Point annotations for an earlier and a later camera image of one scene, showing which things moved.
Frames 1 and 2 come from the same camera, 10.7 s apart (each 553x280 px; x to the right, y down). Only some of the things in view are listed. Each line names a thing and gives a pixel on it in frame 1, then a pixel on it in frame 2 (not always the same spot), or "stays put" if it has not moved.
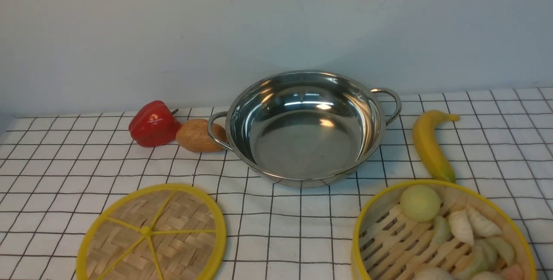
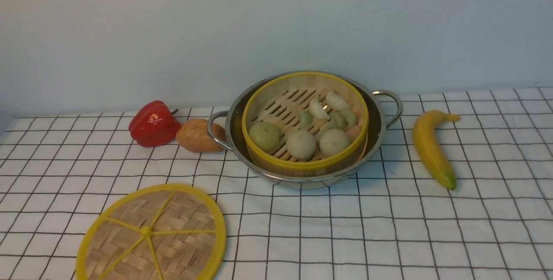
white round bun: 434,273 -> 301,145
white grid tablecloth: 55,170 stays put
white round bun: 486,275 -> 334,142
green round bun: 420,203 -> 264,136
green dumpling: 495,246 -> 350,117
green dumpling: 484,257 -> 338,120
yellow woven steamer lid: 167,231 stays put
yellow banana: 428,146 stays put
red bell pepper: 154,125 stays put
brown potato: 193,134 stays put
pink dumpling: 512,272 -> 353,132
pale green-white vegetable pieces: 461,226 -> 317,110
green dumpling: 442,230 -> 306,119
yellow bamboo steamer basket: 388,245 -> 306,124
